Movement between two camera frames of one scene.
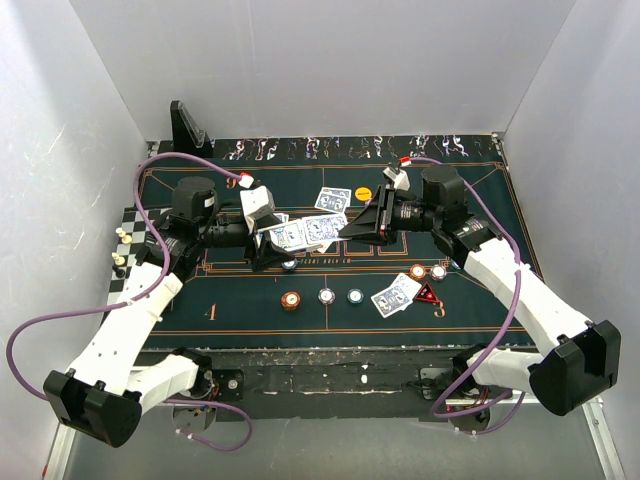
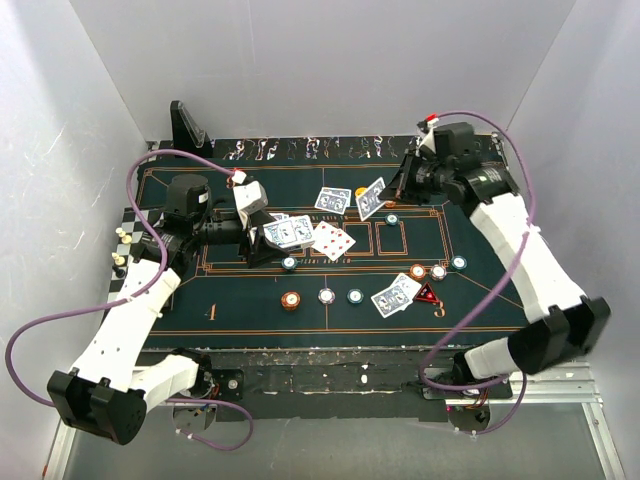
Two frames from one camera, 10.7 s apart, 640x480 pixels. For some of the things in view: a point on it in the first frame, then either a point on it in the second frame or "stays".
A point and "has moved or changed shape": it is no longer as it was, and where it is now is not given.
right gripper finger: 366,225 -> 399,184
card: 334,199 stays
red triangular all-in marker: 426,294 stays
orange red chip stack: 290,300 stays
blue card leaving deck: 322,228 has moved or changed shape
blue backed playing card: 282,217 stays
